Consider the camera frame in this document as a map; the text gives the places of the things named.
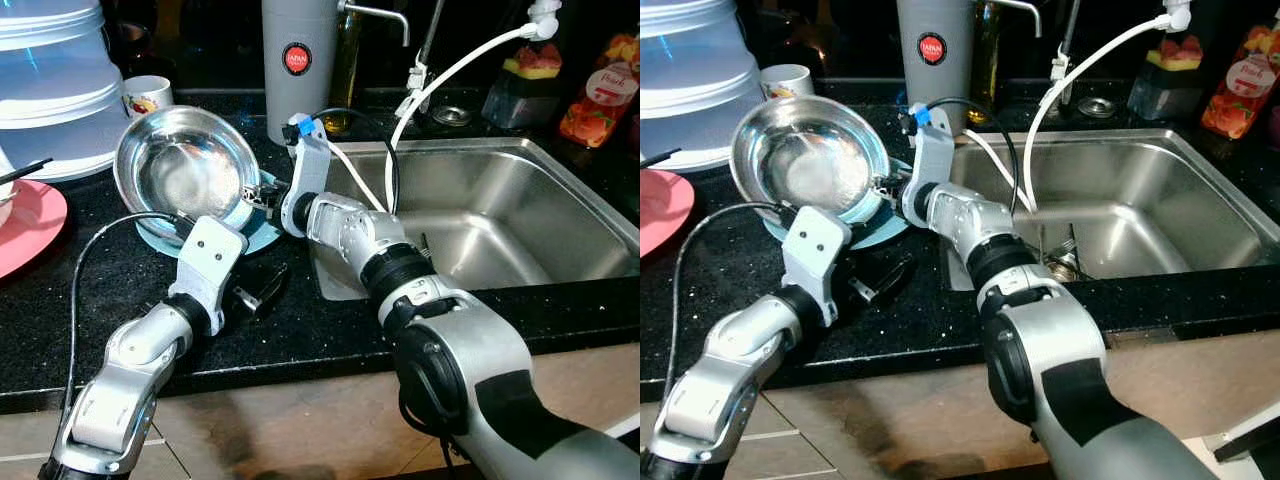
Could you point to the stainless steel bowl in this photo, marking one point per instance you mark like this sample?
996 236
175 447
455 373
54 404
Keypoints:
810 160
185 170

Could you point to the steel fork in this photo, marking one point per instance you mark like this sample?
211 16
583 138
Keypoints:
1068 255
425 248

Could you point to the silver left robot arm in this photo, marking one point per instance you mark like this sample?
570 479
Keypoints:
130 370
730 360

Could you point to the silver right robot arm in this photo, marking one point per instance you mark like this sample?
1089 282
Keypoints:
1050 350
470 360

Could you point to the steel kitchen faucet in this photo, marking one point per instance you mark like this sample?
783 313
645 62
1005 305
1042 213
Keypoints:
428 50
1068 45

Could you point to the teal plate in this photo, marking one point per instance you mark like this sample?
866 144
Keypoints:
262 232
880 222

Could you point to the grey cylindrical water filter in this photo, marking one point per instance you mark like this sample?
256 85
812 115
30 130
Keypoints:
298 90
935 85

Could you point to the white printed mug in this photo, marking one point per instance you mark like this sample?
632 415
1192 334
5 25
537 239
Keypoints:
145 97
785 80

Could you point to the oil bottle with green cap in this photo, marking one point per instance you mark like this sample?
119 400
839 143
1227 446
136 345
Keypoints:
985 60
348 70

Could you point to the round steel countertop cover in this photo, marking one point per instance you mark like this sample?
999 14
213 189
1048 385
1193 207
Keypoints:
1098 107
452 116

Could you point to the translucent stacked plastic containers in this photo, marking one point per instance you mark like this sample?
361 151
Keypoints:
700 80
60 90

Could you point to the pink plate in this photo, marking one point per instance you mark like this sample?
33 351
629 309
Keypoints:
30 230
665 210

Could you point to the stainless steel sink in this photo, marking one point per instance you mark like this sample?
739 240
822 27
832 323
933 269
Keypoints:
520 210
1170 200

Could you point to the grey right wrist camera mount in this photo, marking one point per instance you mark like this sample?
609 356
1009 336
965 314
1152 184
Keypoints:
932 160
310 170

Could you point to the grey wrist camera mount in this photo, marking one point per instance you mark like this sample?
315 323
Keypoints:
208 260
932 160
815 250
310 170

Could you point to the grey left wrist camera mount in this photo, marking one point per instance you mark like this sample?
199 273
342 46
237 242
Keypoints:
815 250
208 260

